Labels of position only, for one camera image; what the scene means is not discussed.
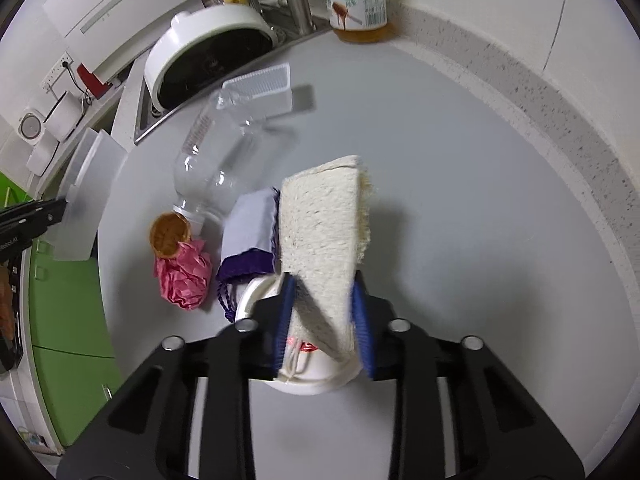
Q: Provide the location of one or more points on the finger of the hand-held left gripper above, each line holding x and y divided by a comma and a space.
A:
35, 212

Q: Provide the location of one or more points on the white wall outlet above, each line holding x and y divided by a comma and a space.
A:
60, 71

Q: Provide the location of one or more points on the clear ribbed plastic tray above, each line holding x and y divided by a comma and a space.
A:
260, 82

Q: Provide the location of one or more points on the red object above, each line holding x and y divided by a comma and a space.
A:
94, 80

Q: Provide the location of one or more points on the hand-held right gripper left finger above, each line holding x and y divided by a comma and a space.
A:
283, 325

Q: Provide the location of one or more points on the white cabinet with grey strip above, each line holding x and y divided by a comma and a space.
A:
115, 10

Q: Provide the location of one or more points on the white paper cup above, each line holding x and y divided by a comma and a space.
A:
310, 384

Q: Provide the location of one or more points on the translucent plastic lid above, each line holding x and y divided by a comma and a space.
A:
87, 195

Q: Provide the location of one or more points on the beige loofah sponge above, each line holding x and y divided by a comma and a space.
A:
320, 230

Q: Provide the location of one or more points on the pink paper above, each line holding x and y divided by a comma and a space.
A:
182, 275

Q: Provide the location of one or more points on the round white device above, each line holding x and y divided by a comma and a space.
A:
31, 127

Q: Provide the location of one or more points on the white pot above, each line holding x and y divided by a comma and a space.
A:
200, 30

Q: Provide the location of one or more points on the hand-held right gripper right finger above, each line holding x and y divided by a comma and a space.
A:
361, 335

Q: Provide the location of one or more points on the white box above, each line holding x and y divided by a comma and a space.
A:
62, 117
41, 156

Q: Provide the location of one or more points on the clear plastic bottle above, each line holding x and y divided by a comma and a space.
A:
210, 160

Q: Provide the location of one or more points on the green floor mat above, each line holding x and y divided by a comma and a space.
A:
65, 320

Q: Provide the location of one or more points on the honey jar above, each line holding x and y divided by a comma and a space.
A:
355, 15

